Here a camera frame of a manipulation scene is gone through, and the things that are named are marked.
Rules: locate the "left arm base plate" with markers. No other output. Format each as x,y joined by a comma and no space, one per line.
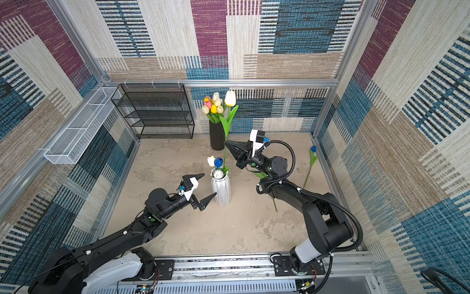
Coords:
158,269

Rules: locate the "cream yellow tulip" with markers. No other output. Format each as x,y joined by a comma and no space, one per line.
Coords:
230,102

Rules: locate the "black cylindrical vase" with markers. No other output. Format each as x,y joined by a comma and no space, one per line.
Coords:
217,136

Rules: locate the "small blue tulip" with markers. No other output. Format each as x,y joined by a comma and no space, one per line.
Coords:
313,159

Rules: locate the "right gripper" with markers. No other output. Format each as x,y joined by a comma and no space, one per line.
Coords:
242,152

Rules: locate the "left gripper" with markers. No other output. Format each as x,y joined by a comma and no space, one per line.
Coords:
202,204

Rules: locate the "aluminium front rail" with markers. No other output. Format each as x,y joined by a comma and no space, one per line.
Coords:
350,273

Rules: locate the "white ribbed ceramic vase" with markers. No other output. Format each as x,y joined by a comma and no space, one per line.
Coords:
223,189

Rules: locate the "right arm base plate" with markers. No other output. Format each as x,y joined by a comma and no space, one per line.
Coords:
291,266

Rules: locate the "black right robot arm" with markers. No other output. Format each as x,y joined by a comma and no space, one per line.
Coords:
330,226

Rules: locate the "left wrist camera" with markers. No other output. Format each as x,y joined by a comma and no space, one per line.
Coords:
188,185

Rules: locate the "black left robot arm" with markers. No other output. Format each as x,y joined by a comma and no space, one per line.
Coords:
87,269

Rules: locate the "white wire mesh basket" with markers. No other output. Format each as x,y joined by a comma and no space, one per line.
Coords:
69,147

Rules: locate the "black wire shelf rack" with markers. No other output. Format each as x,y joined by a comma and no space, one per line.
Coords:
155,110

